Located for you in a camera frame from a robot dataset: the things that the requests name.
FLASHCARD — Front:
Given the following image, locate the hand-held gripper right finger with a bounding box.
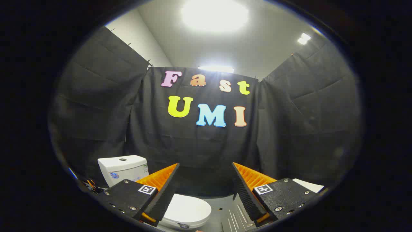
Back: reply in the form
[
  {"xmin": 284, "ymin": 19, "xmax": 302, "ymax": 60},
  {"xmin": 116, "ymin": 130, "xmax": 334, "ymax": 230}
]
[{"xmin": 232, "ymin": 162, "xmax": 322, "ymax": 227}]

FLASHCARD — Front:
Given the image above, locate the white toilet lid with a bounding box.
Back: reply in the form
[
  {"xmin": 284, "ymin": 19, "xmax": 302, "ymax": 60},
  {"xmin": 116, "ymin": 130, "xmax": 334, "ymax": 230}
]
[{"xmin": 159, "ymin": 193, "xmax": 212, "ymax": 227}]

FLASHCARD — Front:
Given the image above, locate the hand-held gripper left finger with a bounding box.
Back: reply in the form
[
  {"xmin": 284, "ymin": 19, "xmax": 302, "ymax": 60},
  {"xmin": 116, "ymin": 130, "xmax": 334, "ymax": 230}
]
[{"xmin": 104, "ymin": 163, "xmax": 180, "ymax": 227}]

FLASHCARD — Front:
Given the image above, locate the white toilet tank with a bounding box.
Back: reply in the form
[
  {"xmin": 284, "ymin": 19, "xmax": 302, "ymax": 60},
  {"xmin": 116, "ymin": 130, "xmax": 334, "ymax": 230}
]
[{"xmin": 98, "ymin": 155, "xmax": 149, "ymax": 188}]

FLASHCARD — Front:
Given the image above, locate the grey drawer cabinet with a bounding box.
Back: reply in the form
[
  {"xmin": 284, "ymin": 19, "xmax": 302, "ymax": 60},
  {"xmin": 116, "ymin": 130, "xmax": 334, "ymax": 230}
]
[{"xmin": 221, "ymin": 178, "xmax": 325, "ymax": 232}]

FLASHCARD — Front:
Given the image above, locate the black device with orange wires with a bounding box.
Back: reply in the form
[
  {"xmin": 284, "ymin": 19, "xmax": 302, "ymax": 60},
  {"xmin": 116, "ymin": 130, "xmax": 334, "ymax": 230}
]
[{"xmin": 82, "ymin": 179, "xmax": 105, "ymax": 194}]

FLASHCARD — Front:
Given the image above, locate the white toilet bowl with seat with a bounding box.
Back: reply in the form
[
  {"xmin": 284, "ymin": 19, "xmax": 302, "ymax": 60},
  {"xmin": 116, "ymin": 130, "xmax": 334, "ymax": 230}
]
[{"xmin": 159, "ymin": 219, "xmax": 210, "ymax": 230}]

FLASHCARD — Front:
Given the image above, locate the black backdrop cloth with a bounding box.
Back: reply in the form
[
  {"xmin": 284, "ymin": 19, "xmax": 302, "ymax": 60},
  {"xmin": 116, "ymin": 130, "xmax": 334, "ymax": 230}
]
[{"xmin": 48, "ymin": 26, "xmax": 362, "ymax": 197}]

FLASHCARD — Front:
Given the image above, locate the ceiling strip light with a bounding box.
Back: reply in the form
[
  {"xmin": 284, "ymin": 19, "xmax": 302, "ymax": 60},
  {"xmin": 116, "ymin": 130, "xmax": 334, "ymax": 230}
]
[{"xmin": 198, "ymin": 66, "xmax": 235, "ymax": 74}]

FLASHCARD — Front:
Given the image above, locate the large round ceiling light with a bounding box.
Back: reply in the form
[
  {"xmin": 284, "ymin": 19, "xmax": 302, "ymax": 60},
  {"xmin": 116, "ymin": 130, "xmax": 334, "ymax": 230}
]
[{"xmin": 181, "ymin": 0, "xmax": 250, "ymax": 33}]

